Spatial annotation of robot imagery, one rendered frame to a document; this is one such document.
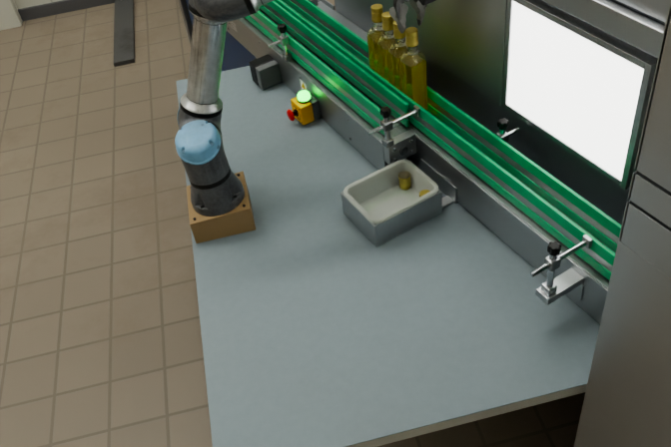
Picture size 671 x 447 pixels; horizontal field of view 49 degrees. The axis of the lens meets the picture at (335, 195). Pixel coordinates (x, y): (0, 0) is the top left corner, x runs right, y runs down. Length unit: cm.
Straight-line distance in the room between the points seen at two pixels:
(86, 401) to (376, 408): 141
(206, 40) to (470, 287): 92
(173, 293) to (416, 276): 137
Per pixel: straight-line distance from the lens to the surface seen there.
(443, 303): 185
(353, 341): 179
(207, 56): 196
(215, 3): 176
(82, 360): 297
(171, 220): 334
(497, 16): 194
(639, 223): 129
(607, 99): 175
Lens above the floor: 219
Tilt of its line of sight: 42 degrees down
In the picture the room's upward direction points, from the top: 8 degrees counter-clockwise
